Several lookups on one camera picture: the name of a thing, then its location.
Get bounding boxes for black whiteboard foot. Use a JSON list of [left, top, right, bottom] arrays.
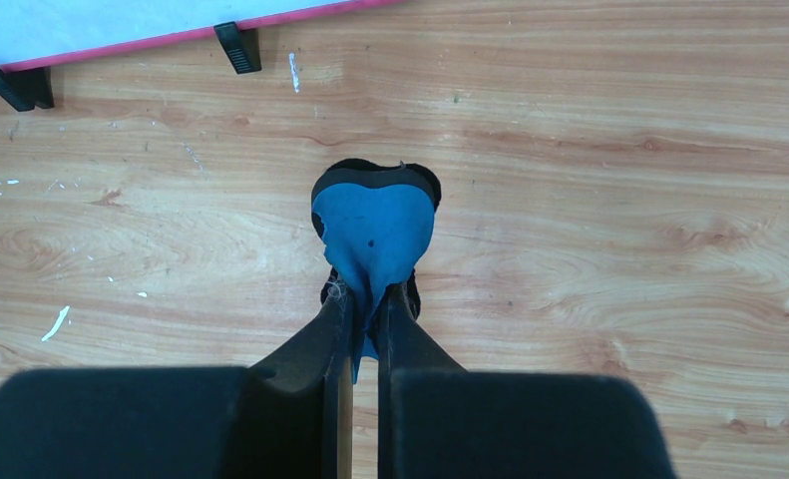
[[213, 22, 262, 75], [0, 67, 55, 112]]

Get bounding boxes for blue black foam eraser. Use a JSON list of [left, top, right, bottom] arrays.
[[310, 158, 442, 376]]

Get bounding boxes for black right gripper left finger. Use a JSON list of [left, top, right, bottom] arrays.
[[0, 284, 354, 478]]

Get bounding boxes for black right whiteboard foot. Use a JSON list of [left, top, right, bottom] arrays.
[[213, 22, 262, 75]]

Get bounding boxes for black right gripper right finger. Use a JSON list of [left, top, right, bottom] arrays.
[[376, 284, 675, 478]]

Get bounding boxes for pink framed whiteboard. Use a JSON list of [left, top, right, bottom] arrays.
[[0, 0, 376, 71]]

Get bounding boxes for black left whiteboard foot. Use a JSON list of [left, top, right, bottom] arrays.
[[0, 67, 55, 112]]

